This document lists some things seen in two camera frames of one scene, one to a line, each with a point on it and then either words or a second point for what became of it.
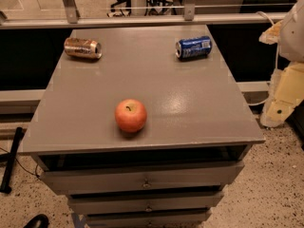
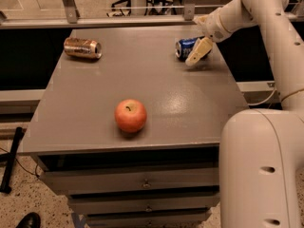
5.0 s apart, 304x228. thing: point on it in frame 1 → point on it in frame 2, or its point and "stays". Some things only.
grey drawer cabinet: x=171 y=173 stays
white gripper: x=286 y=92 → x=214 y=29
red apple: x=131 y=115 stays
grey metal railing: x=73 y=18 stays
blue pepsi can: x=191 y=48 stays
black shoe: x=40 y=220 → x=29 y=220
